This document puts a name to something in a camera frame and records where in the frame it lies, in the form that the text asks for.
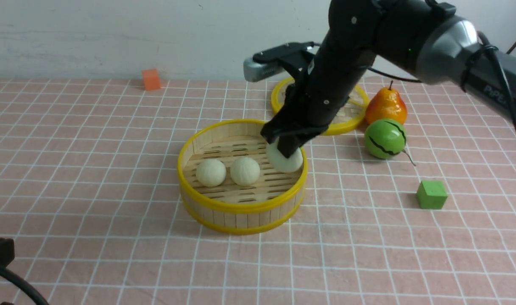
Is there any green toy watermelon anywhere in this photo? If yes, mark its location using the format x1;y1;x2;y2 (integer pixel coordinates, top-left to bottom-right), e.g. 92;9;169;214
364;119;416;166

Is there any woven steamer lid yellow rim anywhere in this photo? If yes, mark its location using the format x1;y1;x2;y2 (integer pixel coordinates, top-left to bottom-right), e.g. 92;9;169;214
270;77;370;136

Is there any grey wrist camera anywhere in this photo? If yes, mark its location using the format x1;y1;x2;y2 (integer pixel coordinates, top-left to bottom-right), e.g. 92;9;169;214
243;42;315;83

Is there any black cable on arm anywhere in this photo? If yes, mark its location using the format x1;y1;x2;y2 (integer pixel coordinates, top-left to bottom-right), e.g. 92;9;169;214
366;25;516;170

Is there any green cube block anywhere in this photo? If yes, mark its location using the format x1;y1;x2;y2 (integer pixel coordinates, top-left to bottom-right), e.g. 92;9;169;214
416;180;448;210

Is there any black device with cable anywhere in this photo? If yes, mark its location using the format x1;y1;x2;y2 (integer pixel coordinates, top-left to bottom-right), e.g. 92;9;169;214
0;237;49;305

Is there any pink checkered tablecloth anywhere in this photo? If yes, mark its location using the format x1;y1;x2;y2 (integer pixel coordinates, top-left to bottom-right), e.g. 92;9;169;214
0;79;516;305

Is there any orange yellow toy pear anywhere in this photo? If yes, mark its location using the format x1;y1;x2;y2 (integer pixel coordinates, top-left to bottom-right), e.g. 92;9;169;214
365;80;408;125

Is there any white bun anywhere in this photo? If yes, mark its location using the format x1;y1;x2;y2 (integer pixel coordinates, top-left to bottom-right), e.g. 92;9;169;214
230;156;260;186
266;140;304;173
196;159;227;188

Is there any white bun front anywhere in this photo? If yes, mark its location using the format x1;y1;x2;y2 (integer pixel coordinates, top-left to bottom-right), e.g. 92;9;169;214
230;156;260;186

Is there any orange cube block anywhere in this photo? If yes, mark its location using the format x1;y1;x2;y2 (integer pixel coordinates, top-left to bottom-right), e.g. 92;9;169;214
141;68;162;91

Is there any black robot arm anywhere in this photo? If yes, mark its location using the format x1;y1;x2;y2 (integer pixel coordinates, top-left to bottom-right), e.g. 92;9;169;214
244;0;516;158

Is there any bamboo steamer tray yellow rim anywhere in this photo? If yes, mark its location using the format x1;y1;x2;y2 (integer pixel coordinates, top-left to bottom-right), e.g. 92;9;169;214
177;119;308;234

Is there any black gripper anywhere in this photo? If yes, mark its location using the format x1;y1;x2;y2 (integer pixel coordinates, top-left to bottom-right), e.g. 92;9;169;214
260;47;376;158

